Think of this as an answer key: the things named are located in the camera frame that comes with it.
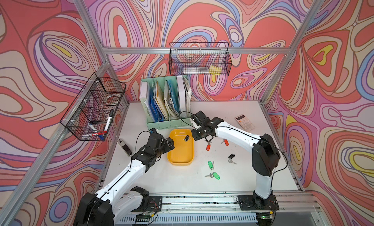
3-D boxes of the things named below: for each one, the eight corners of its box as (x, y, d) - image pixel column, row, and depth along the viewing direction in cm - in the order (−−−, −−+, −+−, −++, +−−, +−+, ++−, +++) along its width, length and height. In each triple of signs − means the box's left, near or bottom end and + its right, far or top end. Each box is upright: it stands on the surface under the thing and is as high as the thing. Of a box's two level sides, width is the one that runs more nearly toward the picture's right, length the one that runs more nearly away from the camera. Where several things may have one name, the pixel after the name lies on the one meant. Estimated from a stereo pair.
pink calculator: (247, 132, 103) (248, 130, 101) (235, 118, 111) (236, 116, 110) (255, 128, 105) (256, 127, 103) (242, 115, 113) (243, 113, 112)
